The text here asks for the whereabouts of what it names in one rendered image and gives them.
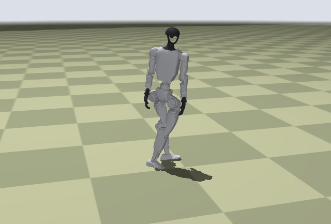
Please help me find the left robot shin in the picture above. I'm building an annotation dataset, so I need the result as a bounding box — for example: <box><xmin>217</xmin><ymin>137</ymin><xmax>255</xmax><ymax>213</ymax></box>
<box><xmin>164</xmin><ymin>137</ymin><xmax>170</xmax><ymax>155</ymax></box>

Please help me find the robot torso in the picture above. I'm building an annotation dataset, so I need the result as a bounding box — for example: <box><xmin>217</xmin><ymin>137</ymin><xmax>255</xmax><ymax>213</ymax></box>
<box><xmin>155</xmin><ymin>45</ymin><xmax>181</xmax><ymax>103</ymax></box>

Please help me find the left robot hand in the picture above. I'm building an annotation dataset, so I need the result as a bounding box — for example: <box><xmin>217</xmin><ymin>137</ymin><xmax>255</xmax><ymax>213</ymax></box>
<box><xmin>144</xmin><ymin>88</ymin><xmax>150</xmax><ymax>109</ymax></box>

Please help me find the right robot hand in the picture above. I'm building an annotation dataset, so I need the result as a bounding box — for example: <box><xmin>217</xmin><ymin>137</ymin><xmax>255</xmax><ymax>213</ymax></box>
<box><xmin>179</xmin><ymin>97</ymin><xmax>187</xmax><ymax>115</ymax></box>

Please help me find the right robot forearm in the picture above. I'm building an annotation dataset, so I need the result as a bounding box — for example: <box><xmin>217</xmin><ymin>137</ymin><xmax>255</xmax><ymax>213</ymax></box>
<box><xmin>180</xmin><ymin>75</ymin><xmax>188</xmax><ymax>100</ymax></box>

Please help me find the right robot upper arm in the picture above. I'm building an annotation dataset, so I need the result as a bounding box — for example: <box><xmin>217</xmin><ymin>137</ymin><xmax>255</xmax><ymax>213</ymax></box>
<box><xmin>178</xmin><ymin>52</ymin><xmax>189</xmax><ymax>82</ymax></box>

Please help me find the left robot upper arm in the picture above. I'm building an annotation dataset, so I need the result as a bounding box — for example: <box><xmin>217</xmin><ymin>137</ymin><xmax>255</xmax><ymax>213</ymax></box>
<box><xmin>148</xmin><ymin>47</ymin><xmax>159</xmax><ymax>74</ymax></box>

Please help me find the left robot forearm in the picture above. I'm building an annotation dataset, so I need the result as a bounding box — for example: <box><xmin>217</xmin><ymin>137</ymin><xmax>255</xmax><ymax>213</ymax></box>
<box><xmin>144</xmin><ymin>67</ymin><xmax>154</xmax><ymax>92</ymax></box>

